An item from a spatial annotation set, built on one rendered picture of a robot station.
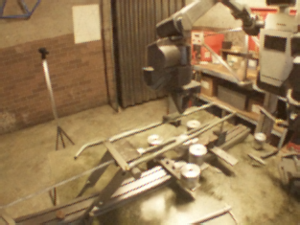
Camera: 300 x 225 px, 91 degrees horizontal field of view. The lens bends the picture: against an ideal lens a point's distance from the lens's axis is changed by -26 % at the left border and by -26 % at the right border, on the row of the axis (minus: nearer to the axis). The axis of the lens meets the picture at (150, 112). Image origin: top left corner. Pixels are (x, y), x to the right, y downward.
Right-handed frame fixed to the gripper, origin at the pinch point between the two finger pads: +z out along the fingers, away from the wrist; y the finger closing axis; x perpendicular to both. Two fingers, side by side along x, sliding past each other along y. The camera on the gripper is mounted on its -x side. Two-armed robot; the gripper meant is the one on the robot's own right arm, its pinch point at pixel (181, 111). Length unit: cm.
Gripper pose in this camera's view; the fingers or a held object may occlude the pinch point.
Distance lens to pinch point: 57.4
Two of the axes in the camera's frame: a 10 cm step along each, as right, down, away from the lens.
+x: 8.6, -2.7, 4.3
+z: 0.6, 8.9, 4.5
